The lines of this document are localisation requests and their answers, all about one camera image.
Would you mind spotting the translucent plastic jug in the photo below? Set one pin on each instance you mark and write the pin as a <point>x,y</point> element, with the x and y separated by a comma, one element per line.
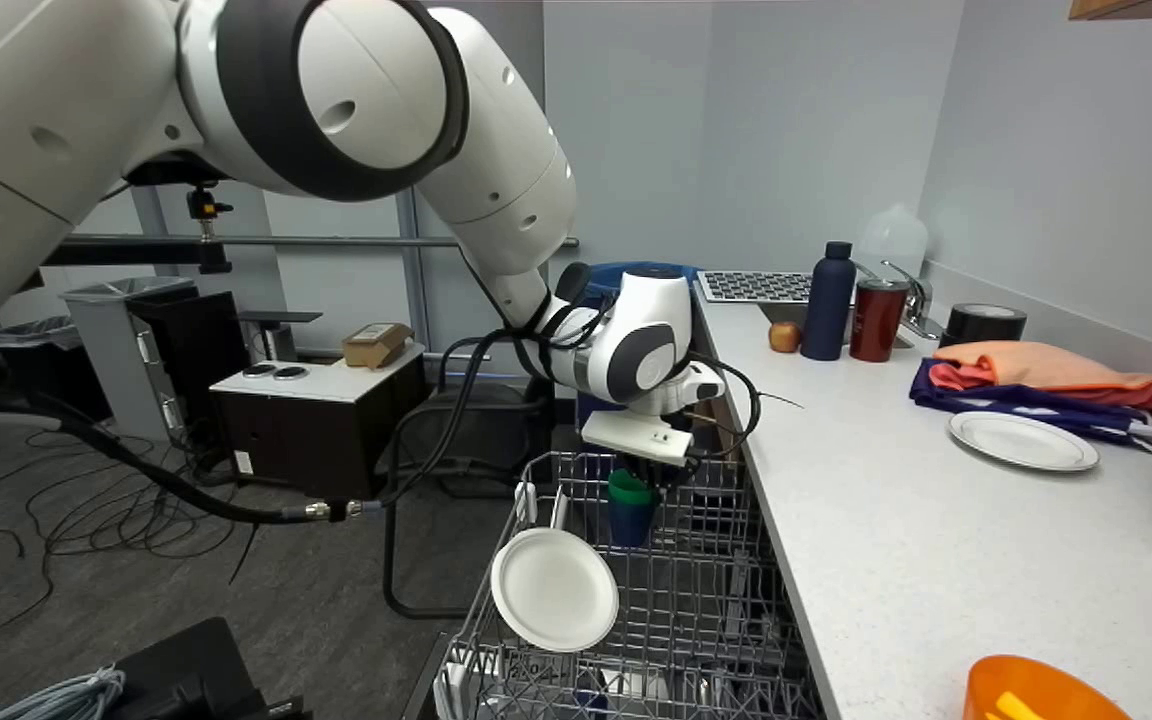
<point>897,241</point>

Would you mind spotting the dark blue plastic cup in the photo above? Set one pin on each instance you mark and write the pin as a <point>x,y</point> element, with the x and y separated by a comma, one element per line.
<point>629,525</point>

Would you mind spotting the white plate with silver rim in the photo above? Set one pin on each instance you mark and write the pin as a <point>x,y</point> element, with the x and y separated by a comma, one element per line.
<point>1022,443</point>

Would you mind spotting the navy blue water bottle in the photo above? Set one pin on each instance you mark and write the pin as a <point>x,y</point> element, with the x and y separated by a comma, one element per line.
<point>825,305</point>

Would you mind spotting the black office chair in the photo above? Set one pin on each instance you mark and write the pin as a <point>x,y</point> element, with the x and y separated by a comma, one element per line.
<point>511,443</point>

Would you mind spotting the orange bowl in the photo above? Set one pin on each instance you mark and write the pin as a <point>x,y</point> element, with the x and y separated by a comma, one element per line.
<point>1031,691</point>

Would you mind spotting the blue recycling bin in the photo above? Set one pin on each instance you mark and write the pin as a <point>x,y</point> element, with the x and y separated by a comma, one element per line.
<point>683,275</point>

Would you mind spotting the orange cloth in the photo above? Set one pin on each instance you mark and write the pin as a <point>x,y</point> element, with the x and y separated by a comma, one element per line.
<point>1042,366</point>

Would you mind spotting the black trash bin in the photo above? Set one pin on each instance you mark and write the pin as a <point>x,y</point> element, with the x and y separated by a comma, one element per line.
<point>59,384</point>

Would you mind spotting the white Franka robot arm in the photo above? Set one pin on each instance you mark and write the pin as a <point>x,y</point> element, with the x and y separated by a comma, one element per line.
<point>99,93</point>

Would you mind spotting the dark red tumbler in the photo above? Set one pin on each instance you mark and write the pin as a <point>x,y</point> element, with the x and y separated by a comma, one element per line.
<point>877,323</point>

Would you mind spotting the grey horizontal rail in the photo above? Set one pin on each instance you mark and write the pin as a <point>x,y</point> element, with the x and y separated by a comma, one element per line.
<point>309,244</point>

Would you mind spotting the black equipment base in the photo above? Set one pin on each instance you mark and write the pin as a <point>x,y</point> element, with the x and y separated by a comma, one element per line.
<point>190,675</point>

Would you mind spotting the navy blue cloth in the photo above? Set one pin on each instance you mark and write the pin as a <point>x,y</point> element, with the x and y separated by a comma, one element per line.
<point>1000,403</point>

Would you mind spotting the white round plate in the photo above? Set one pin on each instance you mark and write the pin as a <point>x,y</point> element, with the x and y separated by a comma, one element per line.
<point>555,588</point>

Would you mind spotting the green plastic cup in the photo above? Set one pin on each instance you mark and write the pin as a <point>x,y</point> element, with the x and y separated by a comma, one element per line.
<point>635,485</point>

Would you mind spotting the small cardboard box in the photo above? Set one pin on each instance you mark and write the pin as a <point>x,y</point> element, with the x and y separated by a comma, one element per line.
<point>378,344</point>

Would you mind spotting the black computer tower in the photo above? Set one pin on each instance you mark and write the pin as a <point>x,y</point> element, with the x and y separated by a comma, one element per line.
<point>197,355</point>

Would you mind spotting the wooden wall cabinet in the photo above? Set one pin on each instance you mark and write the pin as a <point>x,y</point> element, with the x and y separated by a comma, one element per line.
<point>1140,6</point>

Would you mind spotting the black round tin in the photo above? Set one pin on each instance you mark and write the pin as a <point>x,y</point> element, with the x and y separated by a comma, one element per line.
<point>981,327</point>

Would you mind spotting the chrome sink faucet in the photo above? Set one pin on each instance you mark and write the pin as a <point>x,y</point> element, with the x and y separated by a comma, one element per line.
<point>917,300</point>

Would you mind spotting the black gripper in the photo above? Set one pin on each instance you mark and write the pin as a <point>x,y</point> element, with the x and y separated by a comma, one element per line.
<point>701,426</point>

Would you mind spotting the black stand crossbar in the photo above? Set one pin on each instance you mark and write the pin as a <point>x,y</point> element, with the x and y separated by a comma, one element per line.
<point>168,171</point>

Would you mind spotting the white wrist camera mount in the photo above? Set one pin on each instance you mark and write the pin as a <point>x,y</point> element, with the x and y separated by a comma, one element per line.
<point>638,437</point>

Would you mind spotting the low black cabinet white top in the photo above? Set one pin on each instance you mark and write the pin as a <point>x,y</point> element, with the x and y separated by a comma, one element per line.
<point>309,426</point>

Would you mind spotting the grey sink grid mat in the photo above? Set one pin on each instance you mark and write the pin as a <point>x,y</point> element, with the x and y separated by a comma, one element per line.
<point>755,287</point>

